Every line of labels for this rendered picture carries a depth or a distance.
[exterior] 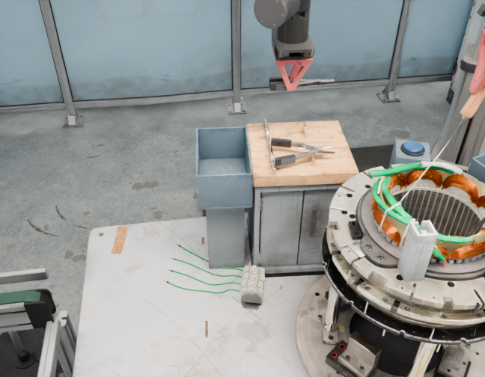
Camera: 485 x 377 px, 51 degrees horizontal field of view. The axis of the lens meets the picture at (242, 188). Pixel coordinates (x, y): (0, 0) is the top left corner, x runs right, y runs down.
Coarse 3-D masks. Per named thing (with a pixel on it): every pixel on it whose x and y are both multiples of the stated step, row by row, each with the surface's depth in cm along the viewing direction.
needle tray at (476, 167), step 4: (476, 156) 100; (480, 156) 100; (484, 156) 101; (472, 160) 100; (476, 160) 99; (480, 160) 101; (484, 160) 102; (472, 164) 100; (476, 164) 99; (480, 164) 98; (484, 164) 103; (472, 168) 100; (476, 168) 100; (480, 168) 99; (484, 168) 98; (468, 172) 102; (472, 172) 101; (476, 172) 100; (480, 172) 99; (484, 172) 98; (472, 176) 101; (476, 176) 100; (480, 176) 99; (484, 176) 98; (480, 180) 100; (484, 180) 99
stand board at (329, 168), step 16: (256, 128) 108; (272, 128) 108; (288, 128) 108; (320, 128) 108; (336, 128) 108; (256, 144) 103; (320, 144) 103; (336, 144) 103; (256, 160) 99; (304, 160) 99; (320, 160) 99; (336, 160) 99; (352, 160) 99; (256, 176) 95; (272, 176) 95; (288, 176) 95; (304, 176) 96; (320, 176) 96; (336, 176) 96; (352, 176) 96
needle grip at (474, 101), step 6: (480, 90) 66; (474, 96) 66; (480, 96) 66; (468, 102) 67; (474, 102) 66; (480, 102) 66; (468, 108) 67; (474, 108) 67; (462, 114) 68; (468, 114) 67
